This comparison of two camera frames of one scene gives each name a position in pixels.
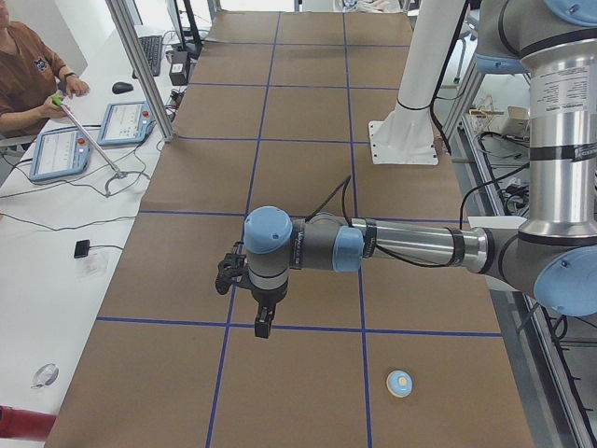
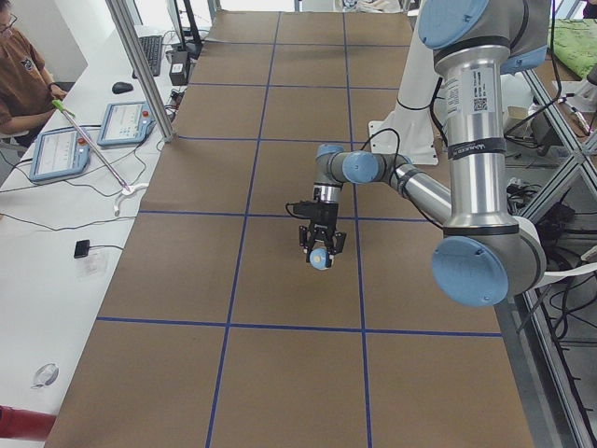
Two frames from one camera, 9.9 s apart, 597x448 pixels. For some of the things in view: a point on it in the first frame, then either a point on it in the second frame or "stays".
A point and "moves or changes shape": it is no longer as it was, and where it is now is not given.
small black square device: (82, 247) stays
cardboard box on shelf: (518, 120) stays
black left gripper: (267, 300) to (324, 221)
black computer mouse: (121, 88) stays
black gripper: (233, 267) to (303, 208)
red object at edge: (21, 423) stays
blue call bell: (399, 383) moves or changes shape
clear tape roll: (46, 375) stays
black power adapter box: (179, 69) stays
